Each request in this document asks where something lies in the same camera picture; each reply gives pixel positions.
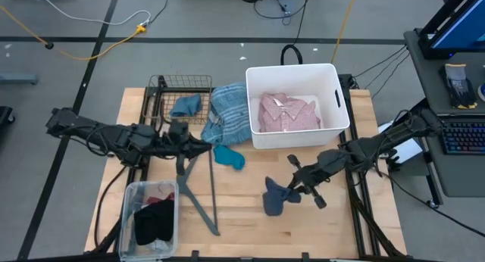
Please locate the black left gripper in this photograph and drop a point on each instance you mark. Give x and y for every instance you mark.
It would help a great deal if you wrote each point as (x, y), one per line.
(163, 146)

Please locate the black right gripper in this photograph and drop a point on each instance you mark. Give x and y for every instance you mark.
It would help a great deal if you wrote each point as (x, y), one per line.
(324, 167)

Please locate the navy blue cloth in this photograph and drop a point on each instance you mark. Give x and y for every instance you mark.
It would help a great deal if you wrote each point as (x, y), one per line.
(274, 201)

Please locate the blue beanie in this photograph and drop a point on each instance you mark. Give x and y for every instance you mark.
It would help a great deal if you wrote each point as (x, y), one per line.
(187, 106)

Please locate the teal sock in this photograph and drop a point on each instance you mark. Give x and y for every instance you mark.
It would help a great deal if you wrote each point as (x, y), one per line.
(227, 156)

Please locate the maroon cloth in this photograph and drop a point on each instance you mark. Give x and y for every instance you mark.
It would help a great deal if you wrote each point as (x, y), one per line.
(155, 198)

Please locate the pink checked shirt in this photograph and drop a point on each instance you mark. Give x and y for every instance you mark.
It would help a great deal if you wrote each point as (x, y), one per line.
(288, 114)

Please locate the black beanie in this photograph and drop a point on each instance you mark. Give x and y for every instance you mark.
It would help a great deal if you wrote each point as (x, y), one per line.
(155, 220)

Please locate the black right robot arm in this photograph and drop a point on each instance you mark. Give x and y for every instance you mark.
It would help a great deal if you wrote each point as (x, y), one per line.
(379, 144)

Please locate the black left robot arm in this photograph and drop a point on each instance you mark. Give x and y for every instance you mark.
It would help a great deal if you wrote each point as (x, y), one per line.
(94, 135)

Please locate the white plastic bin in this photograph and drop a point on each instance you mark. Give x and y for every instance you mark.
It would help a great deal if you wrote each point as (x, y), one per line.
(295, 139)

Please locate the blue striped shirt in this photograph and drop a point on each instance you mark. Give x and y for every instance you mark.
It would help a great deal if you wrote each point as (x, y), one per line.
(231, 110)

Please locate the clear plastic container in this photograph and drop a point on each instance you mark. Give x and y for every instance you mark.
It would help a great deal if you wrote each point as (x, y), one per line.
(129, 201)

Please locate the white box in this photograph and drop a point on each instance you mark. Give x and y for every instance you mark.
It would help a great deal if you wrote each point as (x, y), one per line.
(407, 152)

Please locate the black table-edge clamp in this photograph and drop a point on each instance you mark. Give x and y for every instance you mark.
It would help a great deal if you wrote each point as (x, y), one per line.
(195, 254)

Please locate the black desk leg bar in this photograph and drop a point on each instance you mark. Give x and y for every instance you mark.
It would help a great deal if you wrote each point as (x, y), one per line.
(422, 105)

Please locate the grey keyboard tray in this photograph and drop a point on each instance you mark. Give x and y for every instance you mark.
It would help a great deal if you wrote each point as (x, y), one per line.
(454, 175)

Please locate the grey desk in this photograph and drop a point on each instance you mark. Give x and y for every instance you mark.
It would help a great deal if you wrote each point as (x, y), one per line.
(428, 80)

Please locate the black keyboard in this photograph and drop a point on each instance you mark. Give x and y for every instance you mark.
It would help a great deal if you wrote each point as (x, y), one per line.
(462, 137)

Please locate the black floor plug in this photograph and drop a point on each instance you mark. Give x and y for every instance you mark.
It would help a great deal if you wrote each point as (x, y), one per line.
(49, 45)

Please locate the grey furniture base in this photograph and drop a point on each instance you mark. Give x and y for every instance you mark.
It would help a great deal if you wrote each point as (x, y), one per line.
(19, 79)

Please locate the black chair part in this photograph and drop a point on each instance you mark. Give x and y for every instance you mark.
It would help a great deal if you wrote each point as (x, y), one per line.
(5, 116)

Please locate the grey work gloves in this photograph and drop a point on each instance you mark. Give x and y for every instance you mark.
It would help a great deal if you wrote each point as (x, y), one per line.
(456, 84)

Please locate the blue round object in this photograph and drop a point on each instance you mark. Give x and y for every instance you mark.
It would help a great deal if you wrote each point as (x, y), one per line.
(482, 92)

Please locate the computer monitor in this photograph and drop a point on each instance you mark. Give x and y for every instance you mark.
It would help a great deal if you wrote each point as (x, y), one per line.
(462, 31)

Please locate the black metal table frame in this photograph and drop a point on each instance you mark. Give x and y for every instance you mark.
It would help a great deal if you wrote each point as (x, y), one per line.
(362, 216)

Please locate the black table-edge camera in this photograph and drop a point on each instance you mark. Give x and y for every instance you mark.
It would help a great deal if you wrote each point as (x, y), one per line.
(305, 255)

